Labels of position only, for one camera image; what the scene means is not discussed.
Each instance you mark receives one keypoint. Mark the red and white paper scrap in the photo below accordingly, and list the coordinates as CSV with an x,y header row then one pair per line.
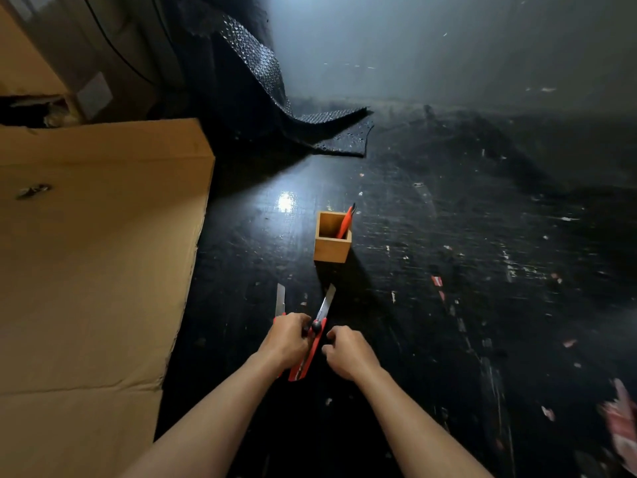
x,y
622,423

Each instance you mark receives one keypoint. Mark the red utility knife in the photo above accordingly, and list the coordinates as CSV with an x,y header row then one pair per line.
x,y
345,223
318,318
280,299

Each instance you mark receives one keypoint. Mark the brown cardboard box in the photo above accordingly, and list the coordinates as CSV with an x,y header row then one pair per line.
x,y
74,49

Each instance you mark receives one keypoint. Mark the large flat cardboard sheet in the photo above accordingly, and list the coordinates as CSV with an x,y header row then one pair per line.
x,y
94,273

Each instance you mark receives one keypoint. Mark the person's right hand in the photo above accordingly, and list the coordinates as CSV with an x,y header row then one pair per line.
x,y
352,355

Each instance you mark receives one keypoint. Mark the square wooden pen holder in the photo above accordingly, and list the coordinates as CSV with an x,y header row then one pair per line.
x,y
332,247

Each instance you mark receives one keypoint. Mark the black bubble wrap sheet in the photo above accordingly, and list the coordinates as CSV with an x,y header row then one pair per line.
x,y
259,69

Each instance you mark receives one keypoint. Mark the person's left fingers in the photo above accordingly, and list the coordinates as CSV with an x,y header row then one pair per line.
x,y
304,327

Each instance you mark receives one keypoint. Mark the person's left forearm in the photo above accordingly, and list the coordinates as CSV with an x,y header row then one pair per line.
x,y
214,425

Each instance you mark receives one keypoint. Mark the person's left hand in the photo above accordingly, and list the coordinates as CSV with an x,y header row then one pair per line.
x,y
284,342

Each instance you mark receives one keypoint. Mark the person's right fingers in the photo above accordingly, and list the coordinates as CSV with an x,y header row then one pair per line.
x,y
330,341

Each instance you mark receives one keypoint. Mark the person's right forearm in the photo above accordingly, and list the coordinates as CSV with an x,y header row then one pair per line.
x,y
413,428

